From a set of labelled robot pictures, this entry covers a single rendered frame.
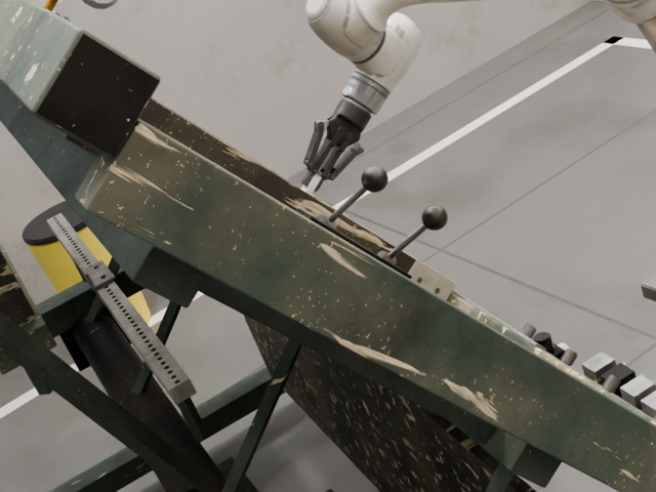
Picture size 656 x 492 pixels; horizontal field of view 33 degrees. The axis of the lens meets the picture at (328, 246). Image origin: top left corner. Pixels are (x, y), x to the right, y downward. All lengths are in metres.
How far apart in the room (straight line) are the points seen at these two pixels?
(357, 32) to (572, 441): 0.99
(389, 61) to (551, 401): 1.00
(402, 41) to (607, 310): 1.80
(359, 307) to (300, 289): 0.08
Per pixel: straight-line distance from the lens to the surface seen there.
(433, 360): 1.41
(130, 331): 2.60
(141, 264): 1.28
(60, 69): 1.14
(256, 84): 5.59
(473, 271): 4.33
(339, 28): 2.21
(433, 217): 1.59
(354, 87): 2.33
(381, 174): 1.53
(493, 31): 6.36
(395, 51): 2.32
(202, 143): 2.11
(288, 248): 1.26
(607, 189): 4.63
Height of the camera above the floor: 2.15
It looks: 26 degrees down
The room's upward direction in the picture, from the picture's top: 22 degrees counter-clockwise
